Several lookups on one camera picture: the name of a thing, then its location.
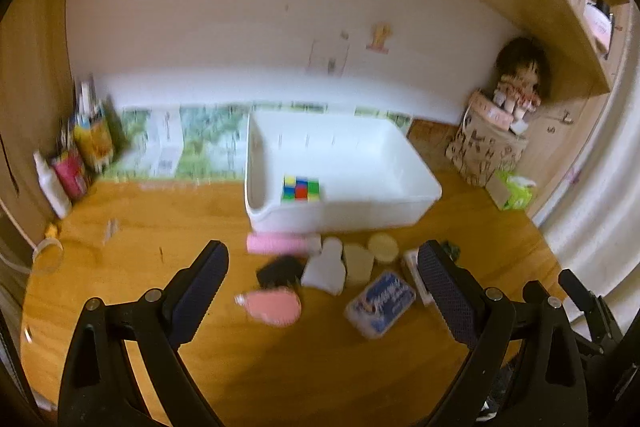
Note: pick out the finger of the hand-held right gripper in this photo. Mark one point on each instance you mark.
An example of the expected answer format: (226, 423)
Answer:
(592, 302)

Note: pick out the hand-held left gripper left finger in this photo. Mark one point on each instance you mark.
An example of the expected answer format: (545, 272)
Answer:
(202, 292)

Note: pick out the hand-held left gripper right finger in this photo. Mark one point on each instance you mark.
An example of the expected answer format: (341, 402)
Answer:
(445, 292)

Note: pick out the white compact camera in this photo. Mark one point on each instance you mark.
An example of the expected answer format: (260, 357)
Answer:
(412, 272)

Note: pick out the dark green small object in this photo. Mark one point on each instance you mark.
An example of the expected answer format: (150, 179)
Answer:
(452, 251)

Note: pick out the blue white tissue packet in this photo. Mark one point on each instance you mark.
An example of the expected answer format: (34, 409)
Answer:
(380, 304)

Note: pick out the small cream bottle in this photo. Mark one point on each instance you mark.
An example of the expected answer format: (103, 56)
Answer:
(383, 248)

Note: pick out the white plastic bin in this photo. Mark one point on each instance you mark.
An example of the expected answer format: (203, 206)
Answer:
(350, 157)

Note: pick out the black small case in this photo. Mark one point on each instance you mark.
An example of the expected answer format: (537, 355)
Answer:
(281, 271)

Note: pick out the pink tube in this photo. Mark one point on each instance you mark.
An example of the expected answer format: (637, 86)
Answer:
(275, 243)

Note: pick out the beige square sponge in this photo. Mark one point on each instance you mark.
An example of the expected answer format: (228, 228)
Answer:
(358, 263)

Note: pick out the white curtain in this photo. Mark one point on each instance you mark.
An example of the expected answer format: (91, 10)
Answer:
(600, 207)

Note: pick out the small clear plastic piece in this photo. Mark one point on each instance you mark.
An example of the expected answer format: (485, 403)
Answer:
(111, 232)

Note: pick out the green tissue pack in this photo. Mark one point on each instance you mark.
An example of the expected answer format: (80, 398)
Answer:
(512, 192)

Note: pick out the white plastic bottle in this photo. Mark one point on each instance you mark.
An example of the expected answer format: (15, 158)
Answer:
(326, 269)

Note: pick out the multicoloured puzzle cube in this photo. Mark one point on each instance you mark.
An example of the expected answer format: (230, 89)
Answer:
(300, 189)

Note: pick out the printed fabric bag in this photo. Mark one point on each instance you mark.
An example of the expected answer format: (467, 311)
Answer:
(482, 152)

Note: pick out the green printed poster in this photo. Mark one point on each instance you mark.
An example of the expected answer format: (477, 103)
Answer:
(200, 142)

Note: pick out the small yellow object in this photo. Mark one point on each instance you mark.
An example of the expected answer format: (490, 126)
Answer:
(51, 231)

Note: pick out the pink can pen holder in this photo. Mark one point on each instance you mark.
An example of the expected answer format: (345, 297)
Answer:
(72, 174)

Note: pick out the white spray bottle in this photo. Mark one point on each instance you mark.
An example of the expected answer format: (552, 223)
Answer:
(52, 189)

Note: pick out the metal cabinet hooks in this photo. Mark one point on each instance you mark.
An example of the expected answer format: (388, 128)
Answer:
(566, 118)

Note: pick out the yellow juice carton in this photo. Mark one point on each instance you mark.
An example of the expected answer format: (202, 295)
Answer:
(94, 139)

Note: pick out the pink box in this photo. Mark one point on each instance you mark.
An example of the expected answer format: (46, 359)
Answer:
(492, 109)

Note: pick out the white pen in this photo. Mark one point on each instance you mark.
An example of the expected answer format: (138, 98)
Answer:
(86, 94)

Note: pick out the brown-haired doll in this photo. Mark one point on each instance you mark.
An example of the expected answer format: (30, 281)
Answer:
(520, 72)

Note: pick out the small drawing paper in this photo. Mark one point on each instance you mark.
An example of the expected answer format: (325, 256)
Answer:
(327, 57)

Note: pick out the pink and white shelf item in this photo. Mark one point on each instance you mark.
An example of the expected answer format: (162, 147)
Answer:
(599, 27)

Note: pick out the yellow wall sticker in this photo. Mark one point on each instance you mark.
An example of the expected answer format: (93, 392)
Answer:
(379, 38)

